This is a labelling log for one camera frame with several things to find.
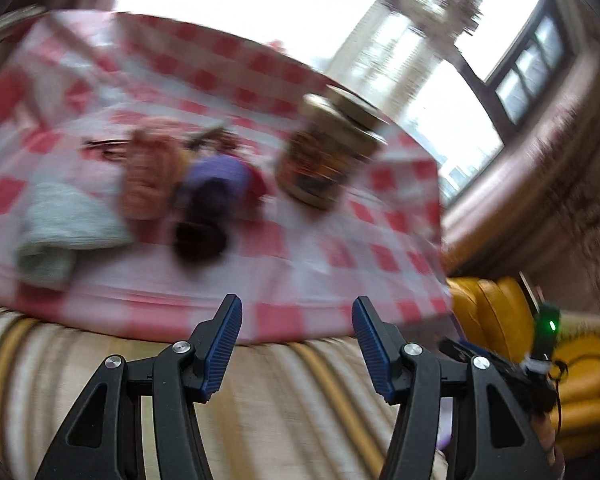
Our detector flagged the yellow cushion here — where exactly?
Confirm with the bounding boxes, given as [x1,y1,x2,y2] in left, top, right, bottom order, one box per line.
[446,275,600,461]

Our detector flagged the light green folded towel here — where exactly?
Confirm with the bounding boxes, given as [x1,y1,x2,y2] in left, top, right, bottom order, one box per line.
[14,181,132,292]

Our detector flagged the small dark brown object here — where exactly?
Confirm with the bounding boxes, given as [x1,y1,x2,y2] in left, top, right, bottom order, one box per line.
[187,126,242,155]

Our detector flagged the hanging ceiling lamp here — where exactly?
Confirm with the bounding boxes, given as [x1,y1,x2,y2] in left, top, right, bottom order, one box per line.
[372,0,488,48]

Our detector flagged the dark brown round pad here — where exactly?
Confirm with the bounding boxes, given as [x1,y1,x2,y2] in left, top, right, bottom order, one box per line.
[172,219,229,267]

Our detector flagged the red white checked tablecloth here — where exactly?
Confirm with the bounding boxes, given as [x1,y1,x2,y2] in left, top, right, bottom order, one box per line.
[0,9,455,345]

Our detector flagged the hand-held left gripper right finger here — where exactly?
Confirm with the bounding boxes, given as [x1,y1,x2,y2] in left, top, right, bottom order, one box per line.
[352,296,553,480]

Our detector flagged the thin black object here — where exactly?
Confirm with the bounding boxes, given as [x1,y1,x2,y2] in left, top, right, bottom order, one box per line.
[81,137,128,157]

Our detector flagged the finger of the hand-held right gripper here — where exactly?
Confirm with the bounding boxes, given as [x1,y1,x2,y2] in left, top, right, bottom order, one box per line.
[438,338,481,362]

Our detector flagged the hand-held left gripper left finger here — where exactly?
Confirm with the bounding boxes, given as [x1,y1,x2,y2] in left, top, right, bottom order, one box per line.
[34,294,244,480]

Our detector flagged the striped beige sofa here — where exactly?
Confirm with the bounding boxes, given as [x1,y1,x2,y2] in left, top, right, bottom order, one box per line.
[0,302,453,480]

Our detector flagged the purple soft ball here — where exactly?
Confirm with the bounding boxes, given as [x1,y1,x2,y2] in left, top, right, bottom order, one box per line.
[179,155,255,222]

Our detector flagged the person's right hand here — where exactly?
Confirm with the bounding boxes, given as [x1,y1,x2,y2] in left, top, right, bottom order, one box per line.
[531,411,567,480]

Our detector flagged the glass jar with lid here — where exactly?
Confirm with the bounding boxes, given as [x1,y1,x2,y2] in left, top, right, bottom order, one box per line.
[274,86,390,211]

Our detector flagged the orange knitted soft toy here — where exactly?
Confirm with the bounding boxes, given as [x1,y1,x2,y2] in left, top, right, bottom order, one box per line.
[119,119,192,222]

